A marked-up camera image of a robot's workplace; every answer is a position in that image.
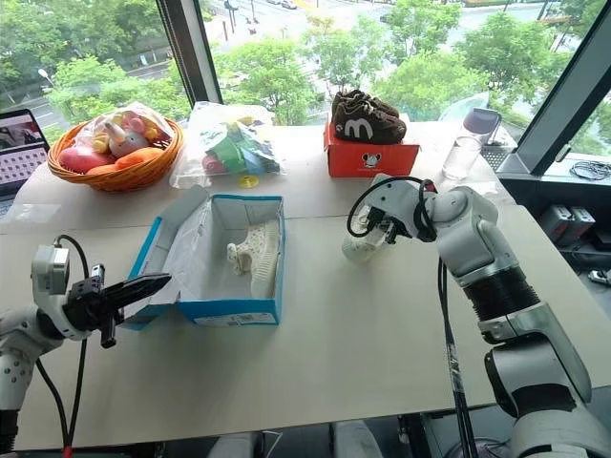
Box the orange carrot plush toy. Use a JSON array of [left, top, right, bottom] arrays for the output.
[[86, 146, 167, 177]]

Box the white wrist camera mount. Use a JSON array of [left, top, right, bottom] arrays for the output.
[[30, 244, 74, 314], [366, 173, 423, 231]]

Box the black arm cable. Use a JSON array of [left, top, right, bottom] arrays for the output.
[[346, 177, 479, 458], [33, 234, 93, 452]]

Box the clear bag of colourful toys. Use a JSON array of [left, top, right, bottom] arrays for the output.
[[168, 100, 288, 190]]

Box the orange shoebox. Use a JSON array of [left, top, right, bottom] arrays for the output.
[[323, 119, 422, 178]]

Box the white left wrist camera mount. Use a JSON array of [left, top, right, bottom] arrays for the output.
[[30, 244, 74, 314]]

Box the blue open shoebox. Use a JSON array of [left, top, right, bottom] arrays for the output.
[[124, 193, 287, 333]]

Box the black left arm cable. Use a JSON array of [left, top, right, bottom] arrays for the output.
[[33, 234, 93, 452]]

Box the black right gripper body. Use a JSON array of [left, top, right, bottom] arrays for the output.
[[368, 205, 414, 245]]

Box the open laptop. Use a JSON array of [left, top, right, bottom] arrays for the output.
[[0, 108, 52, 220]]

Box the orange wicker basket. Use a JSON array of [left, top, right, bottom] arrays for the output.
[[46, 116, 185, 194]]

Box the grey battery pack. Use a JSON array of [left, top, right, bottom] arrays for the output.
[[539, 203, 575, 247], [568, 205, 598, 245]]

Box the coiled black cable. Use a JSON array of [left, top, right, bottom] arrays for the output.
[[569, 159, 611, 180]]

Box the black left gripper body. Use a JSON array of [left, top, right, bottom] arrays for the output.
[[63, 262, 126, 349]]

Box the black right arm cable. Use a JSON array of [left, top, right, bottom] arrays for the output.
[[346, 177, 479, 458]]

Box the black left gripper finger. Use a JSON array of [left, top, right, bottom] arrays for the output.
[[114, 281, 168, 320], [105, 272, 173, 300]]

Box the grey perforated metal piece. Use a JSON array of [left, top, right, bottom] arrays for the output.
[[478, 128, 519, 169]]

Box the grey rounded shape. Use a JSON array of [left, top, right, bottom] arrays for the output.
[[332, 421, 386, 458], [207, 430, 269, 458]]

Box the white unicorn plush toy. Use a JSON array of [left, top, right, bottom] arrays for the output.
[[101, 118, 150, 158]]

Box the clear bag of pastel toys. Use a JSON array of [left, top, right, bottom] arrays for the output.
[[74, 101, 176, 155]]

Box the white tissue wrapping paper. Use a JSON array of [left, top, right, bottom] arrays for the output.
[[164, 184, 283, 302]]

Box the clear bottle with purple lid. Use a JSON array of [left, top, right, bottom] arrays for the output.
[[441, 107, 502, 181]]

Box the dark window frame post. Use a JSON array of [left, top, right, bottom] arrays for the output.
[[155, 0, 224, 123]]

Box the brown suede child shoe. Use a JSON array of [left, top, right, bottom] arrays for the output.
[[332, 105, 408, 143], [332, 88, 401, 119]]

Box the white knit child shoe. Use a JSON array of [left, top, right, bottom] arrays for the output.
[[225, 219, 283, 297], [342, 213, 389, 263]]

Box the dark slanted window frame beam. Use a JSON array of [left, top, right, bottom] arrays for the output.
[[494, 0, 611, 178]]

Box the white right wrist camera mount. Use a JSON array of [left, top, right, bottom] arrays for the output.
[[366, 173, 423, 231]]

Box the pink plush toy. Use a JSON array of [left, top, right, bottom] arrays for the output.
[[57, 145, 105, 175]]

